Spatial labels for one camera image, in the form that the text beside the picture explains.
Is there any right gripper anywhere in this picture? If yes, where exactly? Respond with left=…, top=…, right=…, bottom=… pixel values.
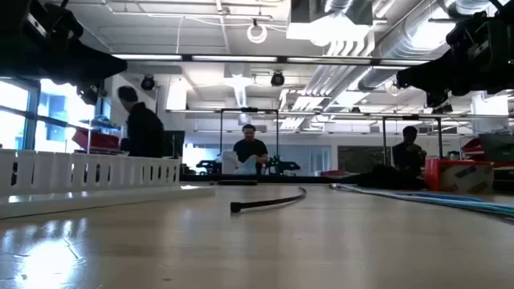
left=395, top=0, right=514, bottom=96

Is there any linear ceiling light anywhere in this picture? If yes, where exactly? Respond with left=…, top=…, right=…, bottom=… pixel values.
left=112, top=54, right=430, bottom=66

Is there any window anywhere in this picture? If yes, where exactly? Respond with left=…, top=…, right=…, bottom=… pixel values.
left=0, top=79, right=101, bottom=153

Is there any person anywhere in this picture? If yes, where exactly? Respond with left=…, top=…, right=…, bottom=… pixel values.
left=232, top=123, right=269, bottom=176
left=116, top=85, right=165, bottom=159
left=391, top=125, right=428, bottom=177

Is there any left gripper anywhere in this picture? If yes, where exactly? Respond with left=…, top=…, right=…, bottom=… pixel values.
left=18, top=0, right=128, bottom=106

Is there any black computer monitor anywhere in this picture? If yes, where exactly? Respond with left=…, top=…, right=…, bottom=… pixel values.
left=162, top=130, right=186, bottom=159

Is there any silver ventilation duct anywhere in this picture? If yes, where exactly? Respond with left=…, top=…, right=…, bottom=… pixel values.
left=357, top=0, right=459, bottom=92

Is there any white slotted cable duct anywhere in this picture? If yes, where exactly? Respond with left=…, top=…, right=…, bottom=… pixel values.
left=0, top=149, right=182, bottom=198

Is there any black work glove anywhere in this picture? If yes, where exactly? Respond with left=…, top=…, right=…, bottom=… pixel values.
left=341, top=163, right=427, bottom=190

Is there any blue cable bundle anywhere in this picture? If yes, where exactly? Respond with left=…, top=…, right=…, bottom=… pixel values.
left=329, top=183, right=514, bottom=214

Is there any grey glove red cuff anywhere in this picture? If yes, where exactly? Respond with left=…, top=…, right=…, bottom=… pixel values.
left=320, top=169, right=350, bottom=179

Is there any bundle of thin wires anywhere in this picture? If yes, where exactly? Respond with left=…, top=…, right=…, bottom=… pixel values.
left=395, top=191, right=514, bottom=206

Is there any orange tape dispenser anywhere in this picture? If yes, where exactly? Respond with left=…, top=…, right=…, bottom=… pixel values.
left=424, top=158, right=494, bottom=193

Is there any white plastic bag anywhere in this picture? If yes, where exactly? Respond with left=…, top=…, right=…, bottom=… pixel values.
left=218, top=151, right=258, bottom=176

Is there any teal cable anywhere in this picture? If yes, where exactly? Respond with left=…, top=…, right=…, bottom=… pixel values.
left=437, top=201, right=514, bottom=217

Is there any white duct cover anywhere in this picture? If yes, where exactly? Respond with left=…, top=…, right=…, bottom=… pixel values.
left=0, top=185, right=217, bottom=220

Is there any coiled white cable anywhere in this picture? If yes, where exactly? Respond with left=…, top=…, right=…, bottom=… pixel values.
left=246, top=22, right=268, bottom=45

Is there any black zip tie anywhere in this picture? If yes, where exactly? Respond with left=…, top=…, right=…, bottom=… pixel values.
left=230, top=186, right=308, bottom=214

